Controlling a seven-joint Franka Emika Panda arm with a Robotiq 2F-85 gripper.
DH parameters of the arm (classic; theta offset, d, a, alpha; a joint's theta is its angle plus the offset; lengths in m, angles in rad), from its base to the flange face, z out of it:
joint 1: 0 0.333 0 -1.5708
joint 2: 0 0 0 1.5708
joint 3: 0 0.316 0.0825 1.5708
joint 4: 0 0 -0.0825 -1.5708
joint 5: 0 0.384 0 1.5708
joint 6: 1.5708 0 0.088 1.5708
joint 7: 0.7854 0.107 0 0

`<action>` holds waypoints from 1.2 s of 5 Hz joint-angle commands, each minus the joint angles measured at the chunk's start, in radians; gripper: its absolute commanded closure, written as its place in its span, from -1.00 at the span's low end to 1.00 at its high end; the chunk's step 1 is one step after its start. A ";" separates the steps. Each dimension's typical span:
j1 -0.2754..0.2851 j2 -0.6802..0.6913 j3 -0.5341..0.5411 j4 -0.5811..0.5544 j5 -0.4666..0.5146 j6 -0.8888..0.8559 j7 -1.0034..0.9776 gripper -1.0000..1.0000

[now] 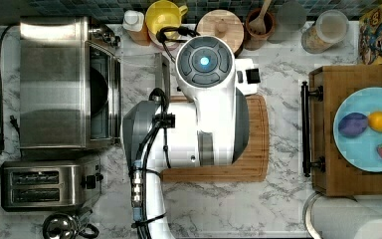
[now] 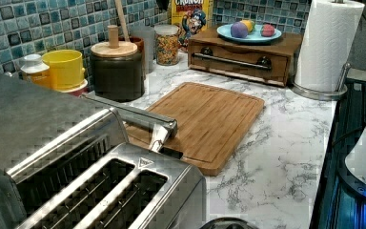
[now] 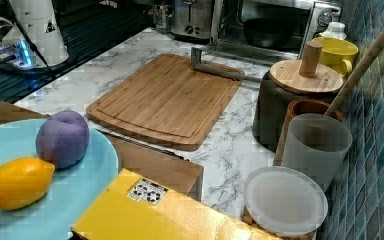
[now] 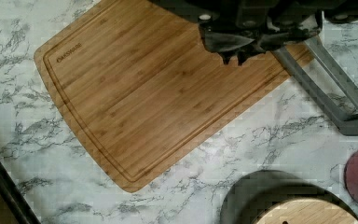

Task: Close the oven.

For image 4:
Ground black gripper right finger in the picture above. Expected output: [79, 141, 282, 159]
[237, 18, 322, 65]

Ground black canister with wooden lid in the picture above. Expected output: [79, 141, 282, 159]
[219, 170, 358, 224]

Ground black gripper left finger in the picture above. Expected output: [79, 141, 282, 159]
[199, 23, 255, 65]

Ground bamboo cutting board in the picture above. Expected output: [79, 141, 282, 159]
[34, 0, 288, 192]

